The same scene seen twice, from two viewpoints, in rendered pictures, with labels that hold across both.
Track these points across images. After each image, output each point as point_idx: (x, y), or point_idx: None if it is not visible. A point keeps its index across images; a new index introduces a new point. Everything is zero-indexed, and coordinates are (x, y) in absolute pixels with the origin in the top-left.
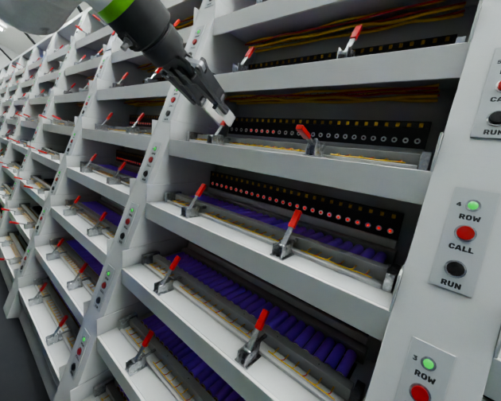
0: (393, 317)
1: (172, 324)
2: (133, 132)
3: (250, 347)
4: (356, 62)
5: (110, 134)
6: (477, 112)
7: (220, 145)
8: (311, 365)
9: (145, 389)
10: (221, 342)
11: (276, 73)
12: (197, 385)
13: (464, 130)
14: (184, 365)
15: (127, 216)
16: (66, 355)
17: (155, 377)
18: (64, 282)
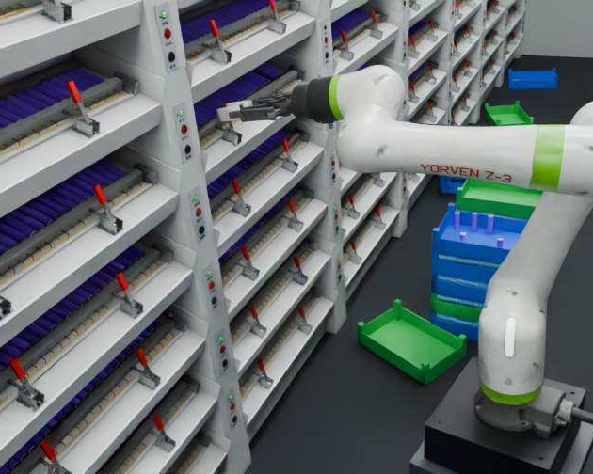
0: (325, 149)
1: (271, 272)
2: (115, 223)
3: (297, 220)
4: (291, 35)
5: (77, 272)
6: (323, 55)
7: (251, 138)
8: (296, 200)
9: (272, 321)
10: (289, 238)
11: (259, 55)
12: (266, 287)
13: (322, 63)
14: (250, 298)
15: (206, 283)
16: (196, 470)
17: (261, 318)
18: (158, 464)
